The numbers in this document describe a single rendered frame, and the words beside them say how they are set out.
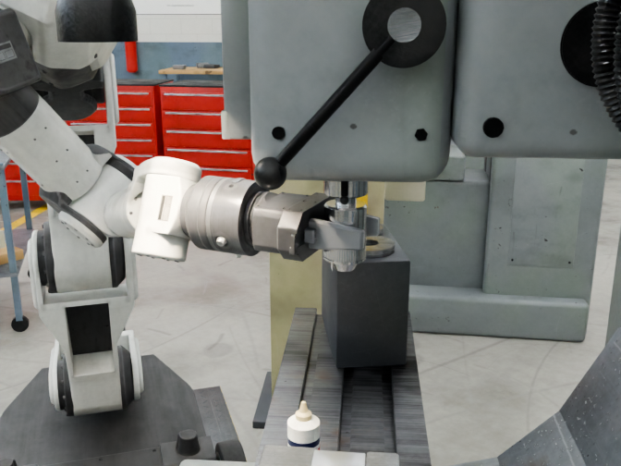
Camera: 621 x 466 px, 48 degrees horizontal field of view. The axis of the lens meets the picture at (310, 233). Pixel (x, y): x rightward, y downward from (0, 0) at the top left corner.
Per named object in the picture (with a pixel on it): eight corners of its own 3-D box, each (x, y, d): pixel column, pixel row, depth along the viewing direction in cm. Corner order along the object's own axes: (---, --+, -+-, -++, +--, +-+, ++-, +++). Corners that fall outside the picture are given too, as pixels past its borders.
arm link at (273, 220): (296, 199, 72) (194, 188, 76) (296, 288, 74) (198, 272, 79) (339, 175, 83) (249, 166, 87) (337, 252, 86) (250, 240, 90)
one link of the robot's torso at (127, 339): (56, 381, 173) (51, 332, 169) (140, 370, 178) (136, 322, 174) (52, 425, 154) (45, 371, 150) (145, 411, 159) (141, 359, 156)
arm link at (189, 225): (214, 168, 79) (131, 160, 84) (198, 263, 78) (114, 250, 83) (257, 190, 90) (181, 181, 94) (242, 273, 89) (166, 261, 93)
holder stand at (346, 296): (334, 369, 117) (336, 254, 112) (321, 316, 138) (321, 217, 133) (407, 365, 118) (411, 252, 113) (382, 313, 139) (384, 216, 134)
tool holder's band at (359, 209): (357, 205, 80) (357, 197, 79) (373, 215, 75) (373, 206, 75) (318, 208, 78) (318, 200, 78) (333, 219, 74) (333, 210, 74)
